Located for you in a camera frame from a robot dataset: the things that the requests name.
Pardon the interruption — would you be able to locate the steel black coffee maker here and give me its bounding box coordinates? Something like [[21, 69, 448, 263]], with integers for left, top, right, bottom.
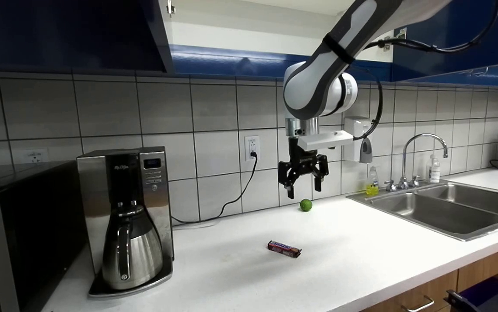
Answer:
[[75, 145, 176, 299]]

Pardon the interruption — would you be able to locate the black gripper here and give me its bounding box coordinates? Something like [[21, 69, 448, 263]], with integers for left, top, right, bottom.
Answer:
[[276, 136, 332, 200]]

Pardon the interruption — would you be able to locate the black power cable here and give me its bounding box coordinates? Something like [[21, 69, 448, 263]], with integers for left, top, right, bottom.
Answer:
[[171, 150, 261, 226]]

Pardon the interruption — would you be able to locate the yellow dish soap bottle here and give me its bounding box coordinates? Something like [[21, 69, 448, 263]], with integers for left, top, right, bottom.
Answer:
[[363, 162, 382, 197]]

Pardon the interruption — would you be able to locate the wooden base cabinet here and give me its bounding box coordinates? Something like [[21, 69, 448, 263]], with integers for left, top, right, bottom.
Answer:
[[363, 240, 498, 312]]

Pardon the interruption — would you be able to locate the blue plastic bin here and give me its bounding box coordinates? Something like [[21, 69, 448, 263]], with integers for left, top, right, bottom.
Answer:
[[445, 275, 498, 312]]

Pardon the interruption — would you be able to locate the open white cupboard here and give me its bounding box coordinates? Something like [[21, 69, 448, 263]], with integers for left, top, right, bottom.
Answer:
[[158, 0, 398, 82]]

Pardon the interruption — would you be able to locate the chrome kitchen faucet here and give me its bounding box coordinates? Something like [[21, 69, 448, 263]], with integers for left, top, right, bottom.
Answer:
[[386, 131, 452, 192]]

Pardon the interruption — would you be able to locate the steel drawer handle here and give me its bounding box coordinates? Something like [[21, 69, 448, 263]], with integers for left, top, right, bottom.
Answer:
[[401, 294, 438, 312]]

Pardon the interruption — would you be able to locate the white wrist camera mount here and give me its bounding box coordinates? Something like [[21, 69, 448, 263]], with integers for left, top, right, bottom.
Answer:
[[297, 128, 356, 152]]

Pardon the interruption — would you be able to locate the white empty wall outlet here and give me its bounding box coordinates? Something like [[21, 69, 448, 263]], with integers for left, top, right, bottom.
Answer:
[[27, 148, 47, 166]]

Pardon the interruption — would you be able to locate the brown Snickers chocolate bar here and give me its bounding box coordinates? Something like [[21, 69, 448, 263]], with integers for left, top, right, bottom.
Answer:
[[266, 238, 304, 259]]

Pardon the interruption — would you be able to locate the black steel microwave oven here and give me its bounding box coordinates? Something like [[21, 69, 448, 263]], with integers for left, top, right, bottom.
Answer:
[[0, 160, 89, 312]]

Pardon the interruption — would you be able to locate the stainless steel double sink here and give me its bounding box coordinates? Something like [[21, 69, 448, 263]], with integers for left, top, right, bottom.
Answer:
[[349, 180, 498, 240]]

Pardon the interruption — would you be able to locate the white wall outlet with plug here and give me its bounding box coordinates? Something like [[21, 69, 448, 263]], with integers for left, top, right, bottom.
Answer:
[[243, 133, 263, 162]]

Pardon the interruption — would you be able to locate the blue cupboard door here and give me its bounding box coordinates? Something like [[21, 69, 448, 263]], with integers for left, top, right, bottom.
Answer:
[[0, 0, 174, 74], [393, 0, 498, 88]]

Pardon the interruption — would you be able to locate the steel coffee carafe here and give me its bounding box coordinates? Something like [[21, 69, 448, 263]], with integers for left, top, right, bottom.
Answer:
[[99, 200, 167, 290]]

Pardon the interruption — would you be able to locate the small white bottle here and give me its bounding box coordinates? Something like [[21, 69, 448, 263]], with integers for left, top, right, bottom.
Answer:
[[429, 152, 443, 183]]

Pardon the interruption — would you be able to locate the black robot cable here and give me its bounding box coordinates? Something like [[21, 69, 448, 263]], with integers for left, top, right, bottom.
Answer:
[[355, 0, 498, 143]]

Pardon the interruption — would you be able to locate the white wall soap dispenser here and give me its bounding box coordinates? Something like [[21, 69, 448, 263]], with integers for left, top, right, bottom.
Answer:
[[342, 115, 375, 164]]

